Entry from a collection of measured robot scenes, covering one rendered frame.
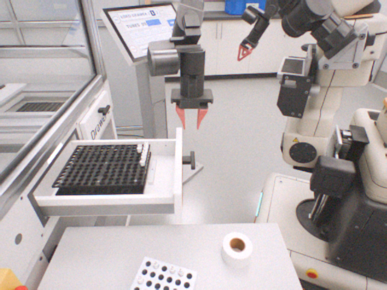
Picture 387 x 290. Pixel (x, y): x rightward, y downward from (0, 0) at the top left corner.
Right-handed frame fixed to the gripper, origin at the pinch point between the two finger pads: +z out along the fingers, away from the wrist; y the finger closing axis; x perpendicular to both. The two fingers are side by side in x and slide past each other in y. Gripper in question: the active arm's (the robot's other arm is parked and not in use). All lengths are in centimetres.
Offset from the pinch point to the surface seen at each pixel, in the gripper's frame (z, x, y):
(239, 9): -1, -323, -76
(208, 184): 99, -81, -18
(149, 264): 21.8, 25.1, 9.7
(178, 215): 15.0, 17.2, 3.3
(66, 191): 13.5, 10.3, 32.0
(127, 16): -16, -92, 32
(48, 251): 27.4, 18.0, 37.3
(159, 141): 10.8, -8.6, 9.7
